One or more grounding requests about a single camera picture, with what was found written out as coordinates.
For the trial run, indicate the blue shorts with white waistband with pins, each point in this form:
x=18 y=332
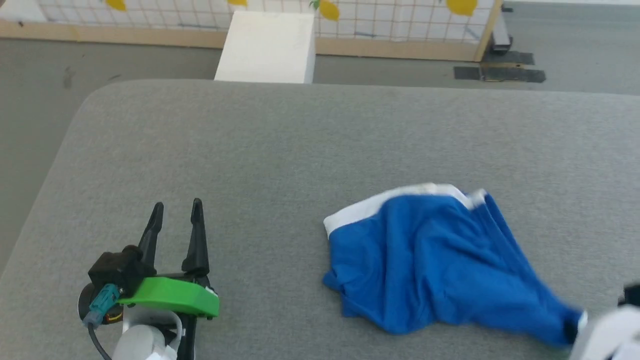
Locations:
x=430 y=260

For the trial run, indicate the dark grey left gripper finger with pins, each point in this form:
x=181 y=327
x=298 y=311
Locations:
x=197 y=245
x=152 y=235

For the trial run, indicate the white rectangular block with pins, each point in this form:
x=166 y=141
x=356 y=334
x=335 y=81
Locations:
x=267 y=47

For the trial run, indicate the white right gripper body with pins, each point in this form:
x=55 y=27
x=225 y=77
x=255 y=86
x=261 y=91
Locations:
x=607 y=335

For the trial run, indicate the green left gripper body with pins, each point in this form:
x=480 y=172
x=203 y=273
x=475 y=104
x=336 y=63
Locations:
x=170 y=295

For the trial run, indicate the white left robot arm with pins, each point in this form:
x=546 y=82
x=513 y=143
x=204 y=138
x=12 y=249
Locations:
x=142 y=342

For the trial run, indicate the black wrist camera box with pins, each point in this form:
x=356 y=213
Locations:
x=632 y=295
x=120 y=270

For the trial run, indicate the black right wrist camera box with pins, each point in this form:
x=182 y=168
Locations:
x=632 y=295

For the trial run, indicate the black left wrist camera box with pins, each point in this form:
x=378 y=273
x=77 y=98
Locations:
x=120 y=270

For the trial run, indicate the wood-framed grid panel with lemons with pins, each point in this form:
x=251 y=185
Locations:
x=400 y=22

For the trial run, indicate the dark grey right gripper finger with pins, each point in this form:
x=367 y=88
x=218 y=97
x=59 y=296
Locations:
x=571 y=327

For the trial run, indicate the grey metal panel foot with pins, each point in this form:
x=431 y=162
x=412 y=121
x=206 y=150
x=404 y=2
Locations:
x=501 y=35

